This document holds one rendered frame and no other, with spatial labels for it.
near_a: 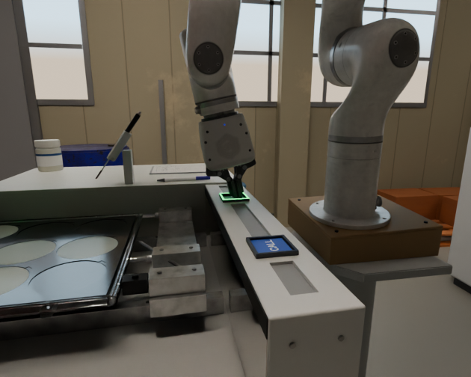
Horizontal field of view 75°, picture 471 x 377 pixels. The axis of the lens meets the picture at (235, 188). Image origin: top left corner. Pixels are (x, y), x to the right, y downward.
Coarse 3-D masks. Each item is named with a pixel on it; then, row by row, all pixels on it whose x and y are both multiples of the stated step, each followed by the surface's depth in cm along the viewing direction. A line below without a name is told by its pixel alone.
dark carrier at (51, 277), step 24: (120, 216) 73; (0, 240) 58; (24, 240) 58; (48, 240) 58; (72, 240) 58; (120, 240) 58; (24, 264) 49; (48, 264) 49; (72, 264) 49; (96, 264) 49; (24, 288) 42; (48, 288) 42; (72, 288) 42; (96, 288) 42
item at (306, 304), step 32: (224, 192) 72; (224, 224) 50; (256, 224) 51; (288, 256) 38; (256, 288) 31; (288, 288) 32; (320, 288) 31; (288, 320) 27; (320, 320) 27; (352, 320) 28; (288, 352) 28; (320, 352) 28; (352, 352) 29
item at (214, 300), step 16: (128, 304) 47; (144, 304) 47; (208, 304) 49; (0, 320) 43; (16, 320) 43; (32, 320) 44; (48, 320) 44; (64, 320) 45; (80, 320) 45; (96, 320) 46; (112, 320) 46; (128, 320) 46; (144, 320) 47; (160, 320) 48; (0, 336) 43; (16, 336) 44; (32, 336) 44
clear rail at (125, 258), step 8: (136, 224) 66; (136, 232) 62; (128, 248) 54; (128, 256) 51; (120, 264) 49; (128, 264) 49; (120, 272) 46; (120, 280) 44; (112, 288) 42; (120, 288) 42; (112, 304) 39
